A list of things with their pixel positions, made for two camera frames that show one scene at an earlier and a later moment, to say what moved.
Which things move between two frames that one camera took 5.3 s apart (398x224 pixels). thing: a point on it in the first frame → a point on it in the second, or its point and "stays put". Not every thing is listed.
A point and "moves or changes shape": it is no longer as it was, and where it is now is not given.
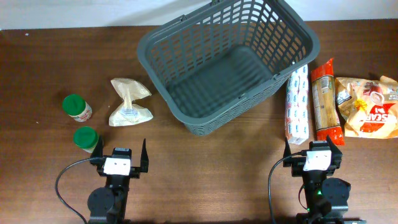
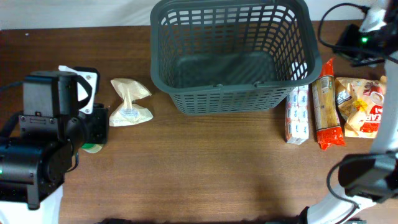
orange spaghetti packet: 329,131 stays put
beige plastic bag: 131,113 stays put
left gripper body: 123,182 → 97,132
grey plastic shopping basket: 212,62 moves or changes shape
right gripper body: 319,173 → 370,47
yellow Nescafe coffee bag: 369,106 stays put
